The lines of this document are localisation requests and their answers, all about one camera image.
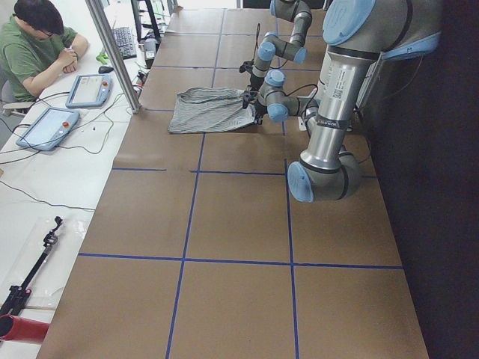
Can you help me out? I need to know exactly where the red cylinder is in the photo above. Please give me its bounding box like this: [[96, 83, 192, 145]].
[[1, 314, 49, 344]]

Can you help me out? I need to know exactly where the clear plastic sheet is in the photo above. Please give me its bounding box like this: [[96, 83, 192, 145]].
[[0, 215, 94, 311]]

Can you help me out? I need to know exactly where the teach pendant tablet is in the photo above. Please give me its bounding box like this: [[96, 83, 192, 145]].
[[16, 107, 80, 151], [65, 74, 112, 108]]

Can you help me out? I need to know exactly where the brown table cover mat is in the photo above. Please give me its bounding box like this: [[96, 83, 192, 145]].
[[38, 9, 427, 358]]

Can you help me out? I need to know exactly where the black computer keyboard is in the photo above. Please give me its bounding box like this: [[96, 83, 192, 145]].
[[112, 26, 137, 59]]

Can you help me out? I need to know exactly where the aluminium frame post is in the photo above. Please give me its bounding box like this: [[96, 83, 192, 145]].
[[85, 0, 141, 114]]

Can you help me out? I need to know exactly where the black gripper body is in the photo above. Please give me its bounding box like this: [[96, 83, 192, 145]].
[[239, 61, 264, 88], [242, 90, 266, 118]]

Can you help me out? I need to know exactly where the seated person green shirt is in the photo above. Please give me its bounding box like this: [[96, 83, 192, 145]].
[[1, 1, 89, 102]]

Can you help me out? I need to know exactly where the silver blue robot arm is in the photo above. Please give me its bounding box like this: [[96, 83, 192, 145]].
[[240, 1, 443, 203], [239, 0, 312, 91]]

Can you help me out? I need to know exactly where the upper teach pendant tablet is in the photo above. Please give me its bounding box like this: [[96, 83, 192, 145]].
[[65, 74, 112, 108]]

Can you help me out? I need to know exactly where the black computer mouse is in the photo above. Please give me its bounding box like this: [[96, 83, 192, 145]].
[[98, 65, 114, 74]]

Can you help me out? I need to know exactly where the blue white striped polo shirt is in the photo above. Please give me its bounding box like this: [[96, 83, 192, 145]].
[[168, 87, 256, 134]]

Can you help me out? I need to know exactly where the lower teach pendant tablet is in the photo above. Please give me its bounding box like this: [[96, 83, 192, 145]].
[[16, 107, 80, 151]]

